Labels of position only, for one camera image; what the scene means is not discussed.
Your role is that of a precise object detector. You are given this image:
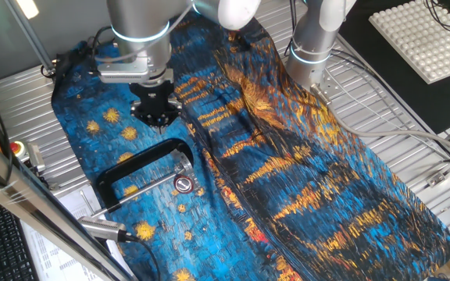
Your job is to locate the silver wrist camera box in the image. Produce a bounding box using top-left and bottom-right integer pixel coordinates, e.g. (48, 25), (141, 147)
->
(97, 61), (151, 85)

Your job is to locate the thick grey robot cable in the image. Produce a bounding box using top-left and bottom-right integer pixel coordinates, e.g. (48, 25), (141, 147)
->
(309, 83), (450, 169)

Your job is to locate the slim aluminium post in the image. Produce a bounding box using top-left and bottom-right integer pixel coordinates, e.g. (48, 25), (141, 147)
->
(4, 0), (57, 76)

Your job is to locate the blue starry painting cloth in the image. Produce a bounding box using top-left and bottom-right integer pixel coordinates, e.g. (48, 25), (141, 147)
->
(51, 11), (450, 281)

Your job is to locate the black mat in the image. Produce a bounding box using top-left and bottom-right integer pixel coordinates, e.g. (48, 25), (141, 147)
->
(336, 0), (450, 136)

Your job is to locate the printed paper sheet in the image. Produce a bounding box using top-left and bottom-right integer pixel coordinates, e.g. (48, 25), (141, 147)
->
(20, 185), (134, 281)

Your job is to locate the silver finned camera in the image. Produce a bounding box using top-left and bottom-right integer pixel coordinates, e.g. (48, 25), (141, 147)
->
(77, 215), (128, 244)

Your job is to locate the silver lever bracket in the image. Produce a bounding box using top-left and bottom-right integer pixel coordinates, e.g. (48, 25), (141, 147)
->
(170, 150), (201, 192)

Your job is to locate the black C-clamp silver screw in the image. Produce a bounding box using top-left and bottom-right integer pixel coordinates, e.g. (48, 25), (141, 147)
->
(91, 137), (195, 219)

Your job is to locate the black camera cable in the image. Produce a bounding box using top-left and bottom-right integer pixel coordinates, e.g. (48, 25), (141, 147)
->
(117, 229), (163, 281)

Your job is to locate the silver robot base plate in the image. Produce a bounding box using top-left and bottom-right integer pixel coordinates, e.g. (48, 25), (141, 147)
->
(312, 69), (349, 103)

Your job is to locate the red emergency stop button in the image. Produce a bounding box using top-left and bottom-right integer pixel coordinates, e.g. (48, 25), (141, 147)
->
(9, 140), (47, 173)

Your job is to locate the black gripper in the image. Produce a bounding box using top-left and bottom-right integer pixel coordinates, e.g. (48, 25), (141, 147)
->
(130, 80), (182, 132)

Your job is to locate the white bumpy panel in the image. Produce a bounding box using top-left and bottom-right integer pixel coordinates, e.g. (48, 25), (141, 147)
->
(368, 0), (450, 85)

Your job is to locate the white lamp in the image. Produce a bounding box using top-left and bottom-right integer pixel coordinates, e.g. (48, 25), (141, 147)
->
(15, 0), (40, 20)

